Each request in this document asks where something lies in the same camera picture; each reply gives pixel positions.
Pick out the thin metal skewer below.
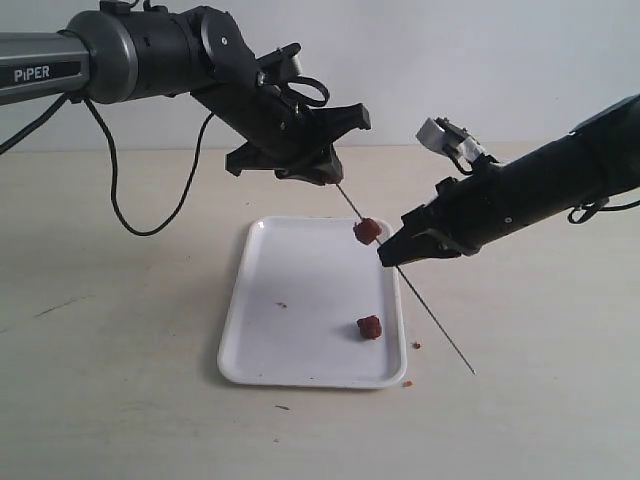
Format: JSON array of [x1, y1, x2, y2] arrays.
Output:
[[334, 184, 477, 376]]

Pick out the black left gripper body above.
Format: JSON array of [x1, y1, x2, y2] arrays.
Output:
[[191, 58, 371, 176]]

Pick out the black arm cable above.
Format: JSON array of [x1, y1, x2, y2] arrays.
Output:
[[0, 94, 216, 238], [567, 189, 640, 225]]

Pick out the white rectangular plastic tray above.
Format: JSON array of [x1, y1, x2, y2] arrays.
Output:
[[217, 216, 408, 389]]

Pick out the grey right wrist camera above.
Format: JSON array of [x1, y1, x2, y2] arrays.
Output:
[[415, 117, 498, 176]]

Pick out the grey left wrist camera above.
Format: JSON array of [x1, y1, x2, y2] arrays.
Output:
[[256, 43, 330, 108]]

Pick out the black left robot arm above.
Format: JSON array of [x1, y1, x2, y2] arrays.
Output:
[[1, 1, 371, 185]]

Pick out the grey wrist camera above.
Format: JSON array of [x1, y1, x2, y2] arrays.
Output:
[[415, 117, 498, 176], [256, 43, 330, 108]]

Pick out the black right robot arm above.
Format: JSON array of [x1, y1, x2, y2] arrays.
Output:
[[378, 96, 639, 267]]

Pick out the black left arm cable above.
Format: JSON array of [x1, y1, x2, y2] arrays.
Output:
[[0, 94, 216, 238]]

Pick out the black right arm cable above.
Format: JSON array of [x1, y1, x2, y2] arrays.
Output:
[[567, 189, 640, 225]]

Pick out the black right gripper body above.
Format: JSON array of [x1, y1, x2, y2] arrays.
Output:
[[399, 164, 510, 256]]

